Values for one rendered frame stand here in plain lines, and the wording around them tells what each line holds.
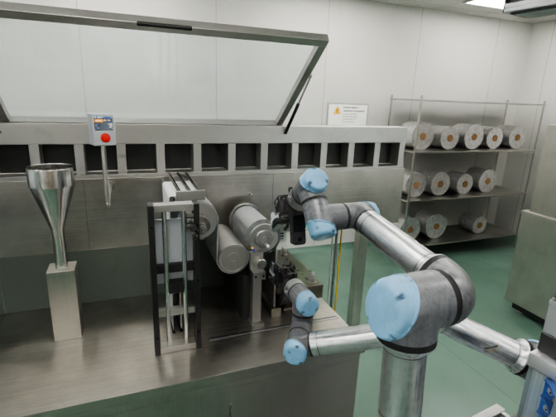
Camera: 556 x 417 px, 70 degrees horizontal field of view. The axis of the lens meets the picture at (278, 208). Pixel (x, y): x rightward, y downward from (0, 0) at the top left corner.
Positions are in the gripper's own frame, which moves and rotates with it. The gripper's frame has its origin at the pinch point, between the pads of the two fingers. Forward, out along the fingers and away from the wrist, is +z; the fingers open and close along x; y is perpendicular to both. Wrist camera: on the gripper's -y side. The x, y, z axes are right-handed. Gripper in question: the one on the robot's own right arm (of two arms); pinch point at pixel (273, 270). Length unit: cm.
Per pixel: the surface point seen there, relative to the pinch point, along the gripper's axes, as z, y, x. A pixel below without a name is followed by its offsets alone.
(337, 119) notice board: 261, 47, -171
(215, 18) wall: 262, 137, -33
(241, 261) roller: -2.9, 6.7, 14.8
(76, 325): 3, -14, 75
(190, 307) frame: -14.9, -2.9, 36.4
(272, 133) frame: 30, 53, -9
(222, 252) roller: -3.5, 11.6, 22.5
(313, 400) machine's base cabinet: -30, -42, -7
